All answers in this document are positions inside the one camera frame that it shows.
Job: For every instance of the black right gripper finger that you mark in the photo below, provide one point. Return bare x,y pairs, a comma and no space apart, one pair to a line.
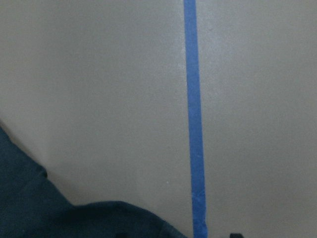
236,235

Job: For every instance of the black graphic t-shirt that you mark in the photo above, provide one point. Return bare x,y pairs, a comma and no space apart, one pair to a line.
32,207

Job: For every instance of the blue tape grid lines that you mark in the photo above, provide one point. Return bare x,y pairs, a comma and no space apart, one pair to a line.
197,169

